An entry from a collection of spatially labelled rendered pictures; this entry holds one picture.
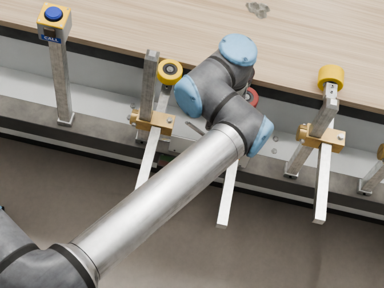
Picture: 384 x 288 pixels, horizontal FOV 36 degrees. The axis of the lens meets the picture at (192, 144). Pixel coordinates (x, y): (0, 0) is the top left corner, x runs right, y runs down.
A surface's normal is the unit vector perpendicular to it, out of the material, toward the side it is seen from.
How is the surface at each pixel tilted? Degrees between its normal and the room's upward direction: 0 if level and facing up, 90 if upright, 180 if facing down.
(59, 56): 90
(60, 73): 90
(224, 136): 9
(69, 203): 0
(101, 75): 90
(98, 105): 0
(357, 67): 0
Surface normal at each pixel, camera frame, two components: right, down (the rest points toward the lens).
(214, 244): 0.12, -0.48
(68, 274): 0.36, -0.37
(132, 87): -0.19, 0.85
